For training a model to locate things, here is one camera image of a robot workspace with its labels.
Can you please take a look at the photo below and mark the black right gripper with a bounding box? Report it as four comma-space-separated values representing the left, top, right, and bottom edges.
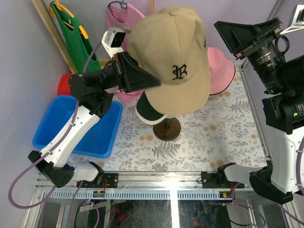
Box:
215, 16, 289, 94

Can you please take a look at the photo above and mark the green and white baseball cap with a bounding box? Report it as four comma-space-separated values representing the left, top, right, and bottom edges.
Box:
135, 92, 167, 125

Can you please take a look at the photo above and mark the pink bucket hat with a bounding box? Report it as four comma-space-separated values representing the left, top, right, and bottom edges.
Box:
208, 47, 236, 96

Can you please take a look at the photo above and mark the beige cap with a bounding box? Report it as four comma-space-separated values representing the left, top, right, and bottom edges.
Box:
127, 6, 210, 115

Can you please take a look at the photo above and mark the dark round mannequin stand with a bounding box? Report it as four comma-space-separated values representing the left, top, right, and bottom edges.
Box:
153, 117, 181, 142

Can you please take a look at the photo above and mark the blue plastic bin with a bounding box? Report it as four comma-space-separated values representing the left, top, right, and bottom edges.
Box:
32, 95, 123, 158

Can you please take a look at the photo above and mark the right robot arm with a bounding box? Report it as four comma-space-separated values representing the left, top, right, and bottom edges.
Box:
201, 18, 304, 205

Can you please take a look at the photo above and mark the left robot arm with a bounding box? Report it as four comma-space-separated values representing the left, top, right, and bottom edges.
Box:
28, 52, 161, 188

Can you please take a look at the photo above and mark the green tank top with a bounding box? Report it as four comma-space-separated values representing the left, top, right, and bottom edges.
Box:
49, 1, 93, 72

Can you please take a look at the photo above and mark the pink t-shirt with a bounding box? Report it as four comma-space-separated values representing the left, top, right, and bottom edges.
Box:
106, 2, 145, 105

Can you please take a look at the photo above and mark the red cloth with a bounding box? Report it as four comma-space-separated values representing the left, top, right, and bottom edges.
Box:
57, 73, 71, 95

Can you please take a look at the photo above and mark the blue-grey hanger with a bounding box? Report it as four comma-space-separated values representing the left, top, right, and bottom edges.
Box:
108, 0, 127, 9

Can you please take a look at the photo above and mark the floral table mat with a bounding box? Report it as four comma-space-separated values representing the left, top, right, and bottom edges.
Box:
69, 72, 266, 171

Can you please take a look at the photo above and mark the yellow hanger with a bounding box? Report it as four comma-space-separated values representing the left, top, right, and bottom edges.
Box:
49, 0, 89, 39

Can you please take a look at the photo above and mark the wooden clothes rack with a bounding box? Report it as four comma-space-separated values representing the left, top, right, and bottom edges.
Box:
31, 0, 156, 74

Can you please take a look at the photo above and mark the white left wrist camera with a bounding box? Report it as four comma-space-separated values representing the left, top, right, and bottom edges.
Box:
101, 27, 126, 58

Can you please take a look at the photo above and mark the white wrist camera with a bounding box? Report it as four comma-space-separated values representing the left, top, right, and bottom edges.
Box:
101, 27, 126, 58
280, 4, 304, 35

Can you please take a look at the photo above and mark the aluminium corner post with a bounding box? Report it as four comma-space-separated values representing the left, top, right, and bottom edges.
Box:
266, 0, 300, 22

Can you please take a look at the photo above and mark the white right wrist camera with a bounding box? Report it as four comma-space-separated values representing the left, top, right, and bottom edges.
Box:
280, 4, 304, 35

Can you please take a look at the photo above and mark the aluminium mounting rail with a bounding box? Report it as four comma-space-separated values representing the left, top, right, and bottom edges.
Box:
35, 171, 262, 200

